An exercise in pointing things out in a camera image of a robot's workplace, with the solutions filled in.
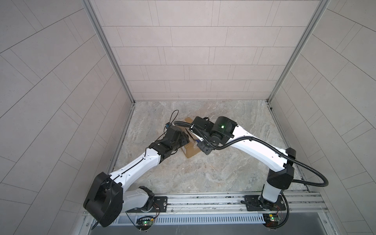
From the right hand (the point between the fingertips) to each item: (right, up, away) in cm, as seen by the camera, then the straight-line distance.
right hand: (204, 148), depth 69 cm
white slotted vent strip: (+22, -33, -1) cm, 40 cm away
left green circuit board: (-27, -33, -5) cm, 43 cm away
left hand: (-8, +3, +13) cm, 16 cm away
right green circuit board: (+32, -34, -1) cm, 46 cm away
